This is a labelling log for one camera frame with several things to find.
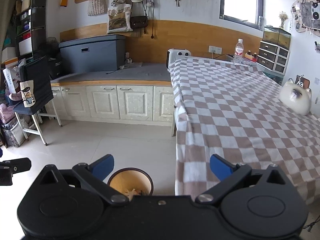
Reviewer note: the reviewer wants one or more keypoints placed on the dark brown shoulder bag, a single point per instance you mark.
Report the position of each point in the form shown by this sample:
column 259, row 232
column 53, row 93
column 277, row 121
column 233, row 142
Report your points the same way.
column 139, row 22

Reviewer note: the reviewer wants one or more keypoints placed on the cream trash bin dark rim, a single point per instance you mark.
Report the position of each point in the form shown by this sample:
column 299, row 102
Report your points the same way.
column 131, row 178

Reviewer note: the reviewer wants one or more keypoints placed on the white cabinet row wooden top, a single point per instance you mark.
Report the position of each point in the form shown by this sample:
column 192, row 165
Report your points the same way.
column 139, row 94

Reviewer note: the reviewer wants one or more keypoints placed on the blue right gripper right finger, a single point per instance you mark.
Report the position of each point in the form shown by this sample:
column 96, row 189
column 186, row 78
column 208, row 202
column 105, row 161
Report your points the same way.
column 220, row 167

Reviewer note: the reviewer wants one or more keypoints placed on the white chair with dark cloth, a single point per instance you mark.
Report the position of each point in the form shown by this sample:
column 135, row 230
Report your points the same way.
column 36, row 92

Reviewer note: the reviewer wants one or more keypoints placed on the white wall socket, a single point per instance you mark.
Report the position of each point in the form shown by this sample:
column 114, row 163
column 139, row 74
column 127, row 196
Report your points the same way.
column 215, row 50

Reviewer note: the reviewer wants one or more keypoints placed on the knitted beige bag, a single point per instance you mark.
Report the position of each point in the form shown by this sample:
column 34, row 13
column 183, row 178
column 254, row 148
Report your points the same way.
column 96, row 7

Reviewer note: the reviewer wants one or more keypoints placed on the small cartoon tote bag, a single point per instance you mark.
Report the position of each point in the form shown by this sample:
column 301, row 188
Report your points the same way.
column 27, row 91

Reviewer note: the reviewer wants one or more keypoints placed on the black shelving unit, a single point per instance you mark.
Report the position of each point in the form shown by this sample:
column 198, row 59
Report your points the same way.
column 30, row 26

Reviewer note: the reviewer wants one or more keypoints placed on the glass fish tank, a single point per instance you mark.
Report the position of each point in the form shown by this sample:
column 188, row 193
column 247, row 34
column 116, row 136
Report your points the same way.
column 277, row 36

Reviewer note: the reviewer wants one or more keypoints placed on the clear plastic bag red print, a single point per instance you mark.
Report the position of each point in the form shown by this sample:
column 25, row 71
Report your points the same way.
column 134, row 192

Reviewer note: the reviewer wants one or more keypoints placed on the photo collage wall hanging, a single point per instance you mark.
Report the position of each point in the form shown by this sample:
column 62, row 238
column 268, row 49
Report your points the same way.
column 305, row 16

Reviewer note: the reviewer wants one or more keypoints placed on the dried flower vase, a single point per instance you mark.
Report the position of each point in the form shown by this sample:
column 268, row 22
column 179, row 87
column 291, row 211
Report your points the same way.
column 283, row 17

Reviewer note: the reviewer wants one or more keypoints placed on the grey storage box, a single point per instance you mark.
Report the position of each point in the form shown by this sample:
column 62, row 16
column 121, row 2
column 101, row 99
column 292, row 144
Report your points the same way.
column 94, row 54

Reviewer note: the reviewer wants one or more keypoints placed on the white drawer organizer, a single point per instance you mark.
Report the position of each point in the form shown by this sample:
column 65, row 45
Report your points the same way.
column 273, row 57

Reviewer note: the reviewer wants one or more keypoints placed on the white small heater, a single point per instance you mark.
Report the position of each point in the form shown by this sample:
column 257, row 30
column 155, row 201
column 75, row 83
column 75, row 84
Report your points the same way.
column 176, row 54

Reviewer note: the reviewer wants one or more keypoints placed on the clear water bottle red label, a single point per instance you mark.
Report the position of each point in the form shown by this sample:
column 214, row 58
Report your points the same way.
column 238, row 53

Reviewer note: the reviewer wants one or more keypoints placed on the printed canvas tote bag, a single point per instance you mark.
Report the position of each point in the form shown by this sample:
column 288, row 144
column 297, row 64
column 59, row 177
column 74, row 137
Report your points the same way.
column 119, row 14

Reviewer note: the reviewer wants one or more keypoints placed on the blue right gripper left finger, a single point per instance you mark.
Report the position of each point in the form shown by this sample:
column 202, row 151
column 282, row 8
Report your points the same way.
column 102, row 167

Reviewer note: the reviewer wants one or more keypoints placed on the dark framed window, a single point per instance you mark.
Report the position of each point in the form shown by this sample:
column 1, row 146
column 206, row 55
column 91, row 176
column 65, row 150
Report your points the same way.
column 244, row 12

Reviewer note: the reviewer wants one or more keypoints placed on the checkered beige white blanket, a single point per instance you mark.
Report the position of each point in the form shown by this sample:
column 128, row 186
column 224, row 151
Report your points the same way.
column 233, row 111

